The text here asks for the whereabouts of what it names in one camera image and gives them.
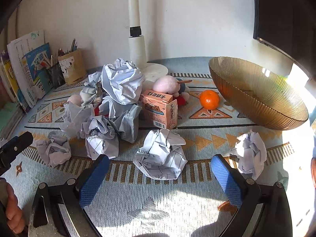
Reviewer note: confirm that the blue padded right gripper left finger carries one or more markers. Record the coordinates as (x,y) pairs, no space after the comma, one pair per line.
(89,181)

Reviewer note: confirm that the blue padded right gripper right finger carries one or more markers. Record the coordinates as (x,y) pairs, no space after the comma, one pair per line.
(230,180)

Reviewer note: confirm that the paper ball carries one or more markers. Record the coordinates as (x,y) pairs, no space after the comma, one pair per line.
(161,157)
(54,150)
(251,153)

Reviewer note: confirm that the paper mid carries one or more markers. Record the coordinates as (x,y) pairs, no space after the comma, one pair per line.
(100,138)

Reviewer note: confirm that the orange mandarin fruit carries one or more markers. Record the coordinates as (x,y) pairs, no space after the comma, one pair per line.
(209,99)

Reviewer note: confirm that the plaid cloth scrunchie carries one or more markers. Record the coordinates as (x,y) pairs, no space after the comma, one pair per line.
(91,91)

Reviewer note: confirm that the pink snack carton box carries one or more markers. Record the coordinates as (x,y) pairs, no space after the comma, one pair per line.
(160,109)

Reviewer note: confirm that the large paper top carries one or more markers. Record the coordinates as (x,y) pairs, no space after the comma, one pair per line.
(122,81)

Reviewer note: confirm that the plush duck toy blue hat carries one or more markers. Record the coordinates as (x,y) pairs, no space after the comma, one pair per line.
(173,86)

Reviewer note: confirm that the pastel plush caterpillar toy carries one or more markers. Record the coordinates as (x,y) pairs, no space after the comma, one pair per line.
(75,99)

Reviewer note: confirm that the person's left hand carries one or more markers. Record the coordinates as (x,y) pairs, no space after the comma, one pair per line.
(14,213)

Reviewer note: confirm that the patterned woven table mat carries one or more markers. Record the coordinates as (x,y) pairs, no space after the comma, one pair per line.
(177,180)

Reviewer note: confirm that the yellow book stack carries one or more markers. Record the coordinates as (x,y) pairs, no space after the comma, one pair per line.
(11,79)

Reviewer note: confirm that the black mesh pen holder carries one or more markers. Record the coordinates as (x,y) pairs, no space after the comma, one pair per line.
(56,75)

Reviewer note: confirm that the blue workbook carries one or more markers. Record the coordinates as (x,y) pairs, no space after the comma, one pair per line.
(38,62)

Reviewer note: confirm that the amber ribbed glass bowl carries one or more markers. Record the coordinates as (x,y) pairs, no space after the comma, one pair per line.
(257,93)

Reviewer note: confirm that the white workbook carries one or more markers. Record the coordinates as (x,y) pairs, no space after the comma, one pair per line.
(17,49)

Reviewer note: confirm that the brown cardboard pen holder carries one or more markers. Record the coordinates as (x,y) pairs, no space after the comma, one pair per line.
(72,67)

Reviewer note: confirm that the white desk lamp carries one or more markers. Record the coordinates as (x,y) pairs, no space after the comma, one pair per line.
(151,71)

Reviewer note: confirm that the black monitor screen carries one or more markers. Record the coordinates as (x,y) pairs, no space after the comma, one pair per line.
(288,26)

